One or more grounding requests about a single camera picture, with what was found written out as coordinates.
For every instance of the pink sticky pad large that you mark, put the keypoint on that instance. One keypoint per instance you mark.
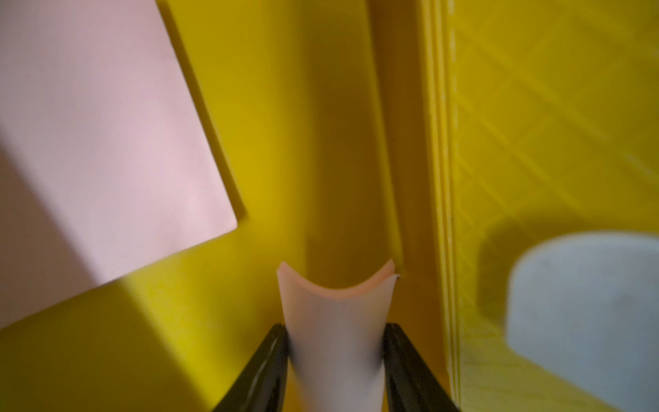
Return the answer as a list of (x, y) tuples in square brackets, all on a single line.
[(105, 164)]

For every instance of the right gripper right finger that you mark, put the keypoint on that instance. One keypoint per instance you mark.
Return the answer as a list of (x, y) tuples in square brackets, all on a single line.
[(410, 384)]

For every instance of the yellow plastic drawer cabinet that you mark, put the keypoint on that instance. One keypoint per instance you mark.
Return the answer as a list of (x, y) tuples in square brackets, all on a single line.
[(446, 136)]

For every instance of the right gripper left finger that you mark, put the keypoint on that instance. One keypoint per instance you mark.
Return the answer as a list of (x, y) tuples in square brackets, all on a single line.
[(262, 384)]

